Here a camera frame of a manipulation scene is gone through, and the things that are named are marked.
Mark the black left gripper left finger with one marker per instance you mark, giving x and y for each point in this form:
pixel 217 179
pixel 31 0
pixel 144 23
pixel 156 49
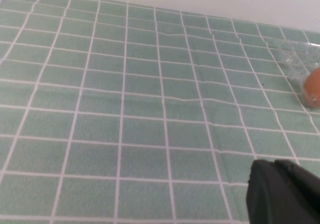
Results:
pixel 275 199

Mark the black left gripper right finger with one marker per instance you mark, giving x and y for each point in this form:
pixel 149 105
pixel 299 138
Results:
pixel 300 174

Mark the brown egg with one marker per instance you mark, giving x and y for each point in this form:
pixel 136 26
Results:
pixel 313 89

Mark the transparent plastic egg tray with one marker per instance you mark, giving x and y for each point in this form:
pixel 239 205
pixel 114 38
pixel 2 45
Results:
pixel 295 56

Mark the green checkered tablecloth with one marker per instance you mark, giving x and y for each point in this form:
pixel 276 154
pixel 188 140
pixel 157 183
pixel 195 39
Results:
pixel 125 109

